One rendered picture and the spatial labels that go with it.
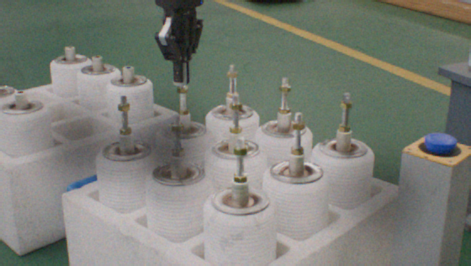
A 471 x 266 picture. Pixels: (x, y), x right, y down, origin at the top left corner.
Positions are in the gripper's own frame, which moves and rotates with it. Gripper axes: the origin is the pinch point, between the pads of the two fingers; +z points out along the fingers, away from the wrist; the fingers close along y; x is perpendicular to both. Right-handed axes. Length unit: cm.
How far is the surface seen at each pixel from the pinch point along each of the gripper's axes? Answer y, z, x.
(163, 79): 98, 35, 57
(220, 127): 6.3, 11.1, -4.0
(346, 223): -7.8, 17.2, -29.4
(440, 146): -9.9, 2.7, -40.8
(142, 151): -10.4, 9.8, 1.9
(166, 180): -18.1, 9.9, -6.2
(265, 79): 111, 35, 23
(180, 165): -16.1, 8.2, -7.4
